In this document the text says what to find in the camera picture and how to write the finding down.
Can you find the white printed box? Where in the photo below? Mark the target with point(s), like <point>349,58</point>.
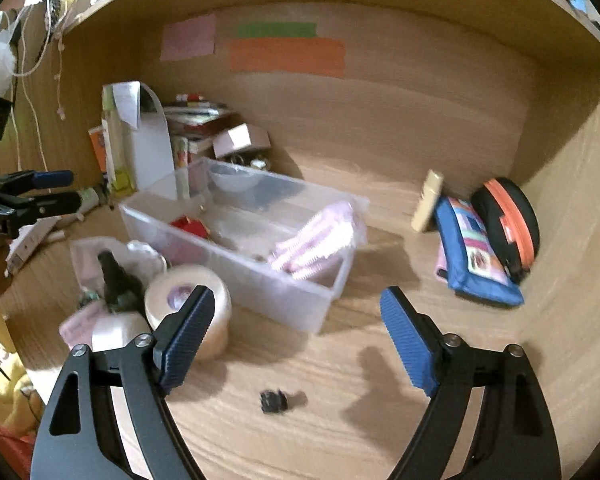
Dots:
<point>30,237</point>

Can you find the black orange zipper case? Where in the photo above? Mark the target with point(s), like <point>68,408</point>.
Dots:
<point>511,225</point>

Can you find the orange sticky note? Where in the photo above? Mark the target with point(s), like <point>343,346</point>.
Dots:
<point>312,56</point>

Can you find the blue pencil pouch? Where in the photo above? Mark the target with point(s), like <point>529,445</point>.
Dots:
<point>466,261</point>

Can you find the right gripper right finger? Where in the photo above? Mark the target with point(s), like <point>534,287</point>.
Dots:
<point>514,436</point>

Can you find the green sticky note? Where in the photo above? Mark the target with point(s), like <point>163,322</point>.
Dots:
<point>268,29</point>

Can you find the stack of books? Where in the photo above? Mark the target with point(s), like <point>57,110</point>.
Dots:
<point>193,122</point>

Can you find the fruit pattern carton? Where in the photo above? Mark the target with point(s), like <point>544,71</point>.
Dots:
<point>180,154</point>

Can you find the yellow spray bottle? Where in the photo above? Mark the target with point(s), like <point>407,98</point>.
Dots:
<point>120,182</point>

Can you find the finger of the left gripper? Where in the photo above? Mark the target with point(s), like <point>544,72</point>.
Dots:
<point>42,206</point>
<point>45,178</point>

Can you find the white plastic bag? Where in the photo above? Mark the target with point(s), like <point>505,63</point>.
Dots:
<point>137,258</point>

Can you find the dark green spray bottle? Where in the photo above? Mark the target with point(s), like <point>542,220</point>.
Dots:
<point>123,292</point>

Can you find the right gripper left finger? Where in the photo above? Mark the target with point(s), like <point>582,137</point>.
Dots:
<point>79,436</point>

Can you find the small cream lotion bottle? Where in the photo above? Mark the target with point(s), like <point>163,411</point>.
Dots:
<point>431,191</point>

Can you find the clear glass bowl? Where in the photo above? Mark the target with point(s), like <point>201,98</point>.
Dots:
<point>234,179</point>

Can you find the small pink white box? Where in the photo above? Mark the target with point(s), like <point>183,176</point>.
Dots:
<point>243,138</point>

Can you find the clear plastic storage bin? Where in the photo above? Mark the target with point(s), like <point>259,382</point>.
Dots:
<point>234,234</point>

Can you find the pink sticky note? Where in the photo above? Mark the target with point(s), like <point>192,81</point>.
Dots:
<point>188,39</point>

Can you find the small black clip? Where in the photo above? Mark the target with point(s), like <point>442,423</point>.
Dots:
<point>273,402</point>

